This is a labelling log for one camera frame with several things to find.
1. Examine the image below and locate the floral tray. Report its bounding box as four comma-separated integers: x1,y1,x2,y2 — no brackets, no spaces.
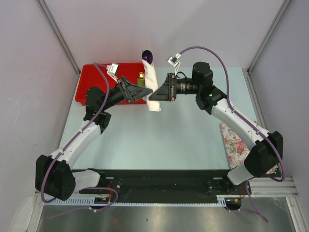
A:
220,122,278,174

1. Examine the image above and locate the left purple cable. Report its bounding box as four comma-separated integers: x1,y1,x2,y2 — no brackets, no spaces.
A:
40,62,119,219

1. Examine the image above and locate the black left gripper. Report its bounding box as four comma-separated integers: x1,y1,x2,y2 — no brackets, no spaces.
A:
101,76,153,111

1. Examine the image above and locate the white cable duct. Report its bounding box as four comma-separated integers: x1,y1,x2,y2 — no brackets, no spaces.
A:
44,195,229,207

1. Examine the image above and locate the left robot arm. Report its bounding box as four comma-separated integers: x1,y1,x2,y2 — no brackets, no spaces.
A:
35,77,153,203

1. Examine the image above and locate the white paper napkin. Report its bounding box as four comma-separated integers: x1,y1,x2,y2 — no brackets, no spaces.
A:
142,60,161,112

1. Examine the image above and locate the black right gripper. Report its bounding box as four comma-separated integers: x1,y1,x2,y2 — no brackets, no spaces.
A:
150,73,201,102

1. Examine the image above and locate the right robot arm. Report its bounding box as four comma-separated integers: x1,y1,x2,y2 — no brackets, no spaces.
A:
149,62,283,194

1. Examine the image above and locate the aluminium frame rail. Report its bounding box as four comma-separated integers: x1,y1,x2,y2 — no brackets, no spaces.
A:
249,177,298,197

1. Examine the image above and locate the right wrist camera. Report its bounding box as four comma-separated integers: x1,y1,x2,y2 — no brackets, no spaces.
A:
167,53,181,74

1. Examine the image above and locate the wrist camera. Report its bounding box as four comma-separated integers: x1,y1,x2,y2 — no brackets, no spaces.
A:
167,53,181,74
106,63,119,82

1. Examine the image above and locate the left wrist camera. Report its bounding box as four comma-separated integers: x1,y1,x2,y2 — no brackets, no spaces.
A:
106,63,119,82

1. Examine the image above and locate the red plastic bin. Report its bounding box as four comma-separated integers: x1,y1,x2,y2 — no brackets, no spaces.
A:
75,62,144,106

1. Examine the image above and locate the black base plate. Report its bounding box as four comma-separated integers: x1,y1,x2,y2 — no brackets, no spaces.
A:
80,169,251,204

